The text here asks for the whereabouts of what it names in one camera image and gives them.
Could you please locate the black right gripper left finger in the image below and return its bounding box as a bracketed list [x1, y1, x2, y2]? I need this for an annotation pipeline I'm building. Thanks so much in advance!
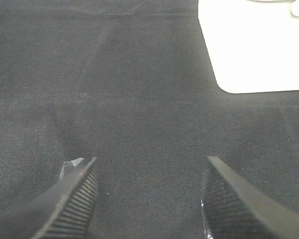
[0, 157, 98, 239]

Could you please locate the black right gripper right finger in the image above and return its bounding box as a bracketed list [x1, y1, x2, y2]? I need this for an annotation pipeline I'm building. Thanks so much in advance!
[201, 156, 299, 239]

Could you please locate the clear tape strip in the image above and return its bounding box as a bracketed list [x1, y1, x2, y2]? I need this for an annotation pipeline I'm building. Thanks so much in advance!
[58, 157, 85, 181]

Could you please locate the black table cloth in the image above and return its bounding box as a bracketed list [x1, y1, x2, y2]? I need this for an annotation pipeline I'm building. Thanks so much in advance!
[0, 0, 299, 239]

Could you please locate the white plastic bin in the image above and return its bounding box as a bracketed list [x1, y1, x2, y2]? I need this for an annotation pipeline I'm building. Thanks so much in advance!
[198, 0, 299, 94]

